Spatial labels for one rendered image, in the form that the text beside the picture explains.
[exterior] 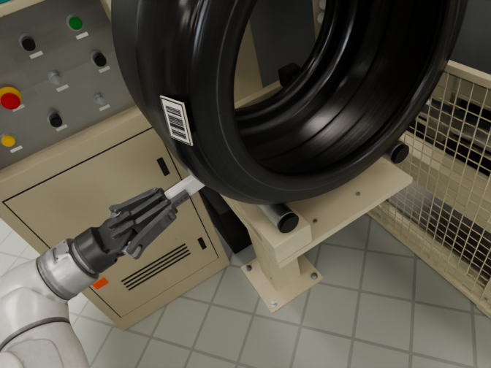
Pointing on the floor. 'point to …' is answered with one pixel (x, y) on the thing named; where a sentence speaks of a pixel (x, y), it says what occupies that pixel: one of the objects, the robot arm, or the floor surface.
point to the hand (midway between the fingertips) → (185, 188)
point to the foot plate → (309, 275)
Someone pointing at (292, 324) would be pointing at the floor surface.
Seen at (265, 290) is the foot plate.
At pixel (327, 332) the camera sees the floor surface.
